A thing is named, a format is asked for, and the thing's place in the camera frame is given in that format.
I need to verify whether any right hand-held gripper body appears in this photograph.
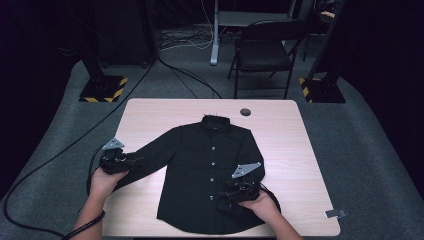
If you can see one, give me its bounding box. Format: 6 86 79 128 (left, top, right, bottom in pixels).
224 162 263 203

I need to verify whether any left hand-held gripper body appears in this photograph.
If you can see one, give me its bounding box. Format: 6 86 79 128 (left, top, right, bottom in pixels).
99 137 131 175

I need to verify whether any black button shirt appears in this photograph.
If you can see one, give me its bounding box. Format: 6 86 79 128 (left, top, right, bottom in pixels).
113 114 267 235

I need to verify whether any person's left hand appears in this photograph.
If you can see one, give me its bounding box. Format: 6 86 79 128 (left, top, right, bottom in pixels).
88 165 130 202

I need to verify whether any person's right hand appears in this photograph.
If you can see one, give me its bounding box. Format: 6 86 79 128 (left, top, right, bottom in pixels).
238 189 282 225

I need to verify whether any metal stand with striped base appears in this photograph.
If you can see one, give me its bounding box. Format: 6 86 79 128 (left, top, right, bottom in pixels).
298 0 348 104
78 56 129 103

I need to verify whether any grey metal clip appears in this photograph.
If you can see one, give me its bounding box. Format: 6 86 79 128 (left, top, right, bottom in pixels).
324 209 348 219

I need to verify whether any black folding chair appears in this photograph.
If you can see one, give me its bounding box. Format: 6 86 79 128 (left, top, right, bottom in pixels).
227 19 309 100

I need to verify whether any dark cabinet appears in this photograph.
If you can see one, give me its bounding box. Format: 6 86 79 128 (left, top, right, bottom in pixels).
91 0 156 68

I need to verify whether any white desk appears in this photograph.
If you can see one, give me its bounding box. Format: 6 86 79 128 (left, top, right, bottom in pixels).
209 0 316 66

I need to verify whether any right hand-held gripper cable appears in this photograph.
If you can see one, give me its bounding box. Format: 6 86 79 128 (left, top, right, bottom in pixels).
258 182 282 214

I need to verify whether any hand-held gripper cable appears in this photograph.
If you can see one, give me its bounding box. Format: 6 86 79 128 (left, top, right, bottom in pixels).
258 182 282 214
64 146 108 240

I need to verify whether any left hand-held gripper cable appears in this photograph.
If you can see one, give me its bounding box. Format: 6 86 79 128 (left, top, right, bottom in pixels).
64 146 108 240

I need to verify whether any thin black floor cable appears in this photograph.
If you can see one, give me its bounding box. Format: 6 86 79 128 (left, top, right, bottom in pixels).
157 57 224 100

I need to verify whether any thick black floor cable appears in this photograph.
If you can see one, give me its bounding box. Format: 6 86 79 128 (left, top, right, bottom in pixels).
2 56 158 240

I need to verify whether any bundle of floor cables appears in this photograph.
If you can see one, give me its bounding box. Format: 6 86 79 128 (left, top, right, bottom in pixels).
159 29 234 52

